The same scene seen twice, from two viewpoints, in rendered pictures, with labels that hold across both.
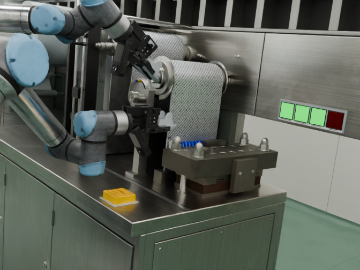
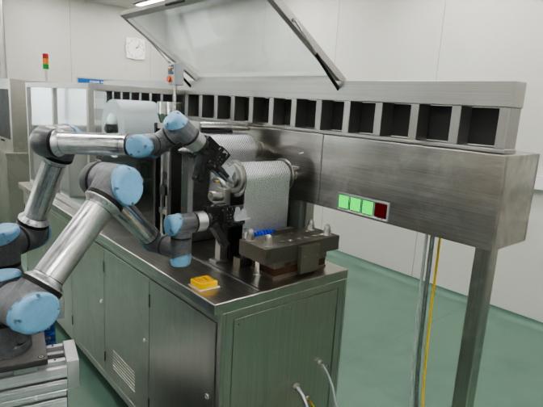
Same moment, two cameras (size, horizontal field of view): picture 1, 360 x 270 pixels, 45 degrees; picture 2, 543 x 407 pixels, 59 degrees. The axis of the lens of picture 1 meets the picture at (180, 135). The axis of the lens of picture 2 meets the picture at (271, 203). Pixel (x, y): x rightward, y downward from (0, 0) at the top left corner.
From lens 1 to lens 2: 43 cm
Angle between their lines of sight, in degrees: 1
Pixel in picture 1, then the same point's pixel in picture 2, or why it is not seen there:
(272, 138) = not seen: hidden behind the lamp
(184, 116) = (257, 210)
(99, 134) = (185, 232)
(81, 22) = (166, 142)
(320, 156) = not seen: hidden behind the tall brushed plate
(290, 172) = (376, 239)
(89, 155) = (178, 250)
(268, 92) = (328, 186)
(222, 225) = (291, 302)
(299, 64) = (351, 162)
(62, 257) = (158, 334)
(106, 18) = (186, 138)
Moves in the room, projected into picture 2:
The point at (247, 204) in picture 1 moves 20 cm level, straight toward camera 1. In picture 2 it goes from (312, 283) to (305, 304)
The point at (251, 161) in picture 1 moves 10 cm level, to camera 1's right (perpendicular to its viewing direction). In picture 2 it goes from (314, 246) to (340, 248)
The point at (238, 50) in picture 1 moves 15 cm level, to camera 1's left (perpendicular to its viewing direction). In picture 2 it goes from (302, 148) to (267, 145)
